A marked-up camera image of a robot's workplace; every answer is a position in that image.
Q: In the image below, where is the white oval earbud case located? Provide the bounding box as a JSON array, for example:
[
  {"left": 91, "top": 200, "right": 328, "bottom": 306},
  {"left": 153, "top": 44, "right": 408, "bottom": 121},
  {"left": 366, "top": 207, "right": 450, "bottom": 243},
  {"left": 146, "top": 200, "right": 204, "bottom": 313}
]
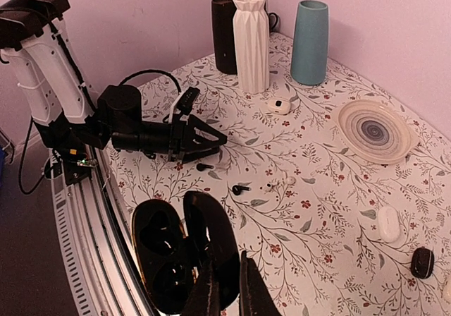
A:
[{"left": 377, "top": 206, "right": 401, "bottom": 243}]

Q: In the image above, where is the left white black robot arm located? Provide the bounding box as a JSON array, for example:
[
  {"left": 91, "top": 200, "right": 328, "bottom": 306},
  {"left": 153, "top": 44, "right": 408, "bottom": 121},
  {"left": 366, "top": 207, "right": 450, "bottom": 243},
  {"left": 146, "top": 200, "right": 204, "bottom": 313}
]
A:
[{"left": 1, "top": 0, "right": 227, "bottom": 166}]

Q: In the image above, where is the floral tablecloth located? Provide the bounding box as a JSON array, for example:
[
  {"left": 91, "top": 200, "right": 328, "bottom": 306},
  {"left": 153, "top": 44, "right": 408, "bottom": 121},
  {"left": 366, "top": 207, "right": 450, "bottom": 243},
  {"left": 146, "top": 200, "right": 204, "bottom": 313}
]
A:
[{"left": 104, "top": 33, "right": 450, "bottom": 315}]

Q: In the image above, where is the black cylinder vase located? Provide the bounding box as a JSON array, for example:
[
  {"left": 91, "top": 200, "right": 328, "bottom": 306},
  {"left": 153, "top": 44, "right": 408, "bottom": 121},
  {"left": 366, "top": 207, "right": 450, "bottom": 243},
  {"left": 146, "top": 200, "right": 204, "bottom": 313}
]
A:
[{"left": 211, "top": 0, "right": 237, "bottom": 75}]

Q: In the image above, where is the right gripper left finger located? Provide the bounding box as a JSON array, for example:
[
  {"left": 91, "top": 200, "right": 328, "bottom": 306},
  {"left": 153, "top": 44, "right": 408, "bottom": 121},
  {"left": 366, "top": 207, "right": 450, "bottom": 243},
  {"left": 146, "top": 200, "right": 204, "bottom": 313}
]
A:
[{"left": 183, "top": 241, "right": 221, "bottom": 316}]

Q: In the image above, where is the teal vase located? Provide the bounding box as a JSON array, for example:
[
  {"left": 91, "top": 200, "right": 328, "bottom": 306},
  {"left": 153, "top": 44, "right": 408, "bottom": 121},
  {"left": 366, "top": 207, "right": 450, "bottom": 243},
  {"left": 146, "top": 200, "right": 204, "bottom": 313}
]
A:
[{"left": 290, "top": 0, "right": 329, "bottom": 85}]

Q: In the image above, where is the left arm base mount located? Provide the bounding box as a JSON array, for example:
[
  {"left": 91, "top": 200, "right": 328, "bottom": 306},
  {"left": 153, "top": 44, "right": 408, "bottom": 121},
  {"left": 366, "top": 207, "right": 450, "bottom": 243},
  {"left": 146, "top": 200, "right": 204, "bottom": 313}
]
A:
[{"left": 43, "top": 148, "right": 98, "bottom": 186}]

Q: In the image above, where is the aluminium front rail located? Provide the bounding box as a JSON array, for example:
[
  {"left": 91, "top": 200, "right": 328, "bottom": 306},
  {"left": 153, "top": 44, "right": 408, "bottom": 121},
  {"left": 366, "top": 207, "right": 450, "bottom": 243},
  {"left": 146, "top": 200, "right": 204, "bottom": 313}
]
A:
[{"left": 51, "top": 148, "right": 159, "bottom": 315}]

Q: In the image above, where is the black earbud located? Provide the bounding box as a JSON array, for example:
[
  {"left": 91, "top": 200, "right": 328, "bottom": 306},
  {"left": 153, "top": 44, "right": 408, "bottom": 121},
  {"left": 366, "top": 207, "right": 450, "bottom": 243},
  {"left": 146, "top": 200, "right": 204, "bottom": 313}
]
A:
[
  {"left": 232, "top": 184, "right": 250, "bottom": 195},
  {"left": 196, "top": 163, "right": 214, "bottom": 171}
]

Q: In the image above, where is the white ribbed vase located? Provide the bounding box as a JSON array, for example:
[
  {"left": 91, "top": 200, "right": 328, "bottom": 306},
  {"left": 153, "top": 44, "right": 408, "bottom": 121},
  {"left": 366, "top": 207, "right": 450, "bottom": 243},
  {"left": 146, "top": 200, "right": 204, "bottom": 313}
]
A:
[{"left": 233, "top": 0, "right": 269, "bottom": 95}]

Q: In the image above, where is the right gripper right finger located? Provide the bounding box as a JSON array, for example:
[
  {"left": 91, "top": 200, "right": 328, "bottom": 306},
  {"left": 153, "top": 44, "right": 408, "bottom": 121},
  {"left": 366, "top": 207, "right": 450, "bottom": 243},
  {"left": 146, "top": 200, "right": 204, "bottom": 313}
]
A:
[{"left": 239, "top": 250, "right": 281, "bottom": 316}]

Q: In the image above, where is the black earbud charging case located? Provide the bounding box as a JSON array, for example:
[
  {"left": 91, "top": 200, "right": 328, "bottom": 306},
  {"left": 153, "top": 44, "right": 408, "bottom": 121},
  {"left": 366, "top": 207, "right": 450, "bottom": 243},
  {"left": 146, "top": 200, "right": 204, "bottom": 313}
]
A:
[{"left": 131, "top": 190, "right": 240, "bottom": 315}]

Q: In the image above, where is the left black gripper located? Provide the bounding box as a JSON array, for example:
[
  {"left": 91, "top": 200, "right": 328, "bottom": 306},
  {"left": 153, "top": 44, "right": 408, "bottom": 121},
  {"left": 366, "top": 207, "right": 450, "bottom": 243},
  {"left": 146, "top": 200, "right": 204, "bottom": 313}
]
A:
[{"left": 168, "top": 114, "right": 228, "bottom": 163}]

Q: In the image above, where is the spiral patterned plate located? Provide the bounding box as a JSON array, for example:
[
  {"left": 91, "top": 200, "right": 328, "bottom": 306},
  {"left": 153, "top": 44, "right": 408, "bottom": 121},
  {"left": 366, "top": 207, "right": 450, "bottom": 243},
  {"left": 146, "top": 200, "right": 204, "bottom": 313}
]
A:
[{"left": 331, "top": 100, "right": 419, "bottom": 164}]

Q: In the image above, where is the white earbud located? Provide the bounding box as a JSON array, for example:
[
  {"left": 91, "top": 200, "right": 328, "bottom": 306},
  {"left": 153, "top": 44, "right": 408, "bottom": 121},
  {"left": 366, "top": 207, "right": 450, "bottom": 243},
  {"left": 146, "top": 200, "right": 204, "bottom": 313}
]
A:
[
  {"left": 285, "top": 176, "right": 296, "bottom": 186},
  {"left": 261, "top": 183, "right": 275, "bottom": 193}
]

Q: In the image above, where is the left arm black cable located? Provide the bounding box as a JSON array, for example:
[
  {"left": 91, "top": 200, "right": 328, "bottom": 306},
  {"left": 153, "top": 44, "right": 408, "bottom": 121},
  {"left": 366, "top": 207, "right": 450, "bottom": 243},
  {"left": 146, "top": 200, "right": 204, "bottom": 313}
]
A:
[{"left": 118, "top": 69, "right": 183, "bottom": 102}]

